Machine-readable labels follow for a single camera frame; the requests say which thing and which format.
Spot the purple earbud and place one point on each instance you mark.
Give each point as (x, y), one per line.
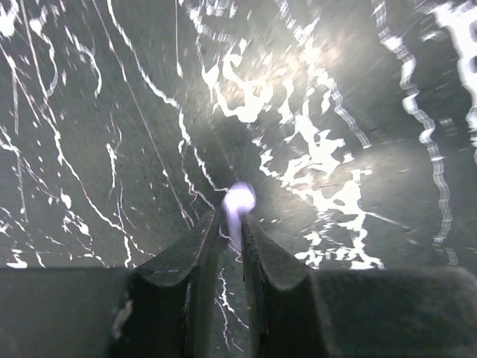
(239, 200)

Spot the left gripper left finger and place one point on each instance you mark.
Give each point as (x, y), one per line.
(162, 308)

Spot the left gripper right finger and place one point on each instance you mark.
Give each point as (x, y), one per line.
(298, 311)

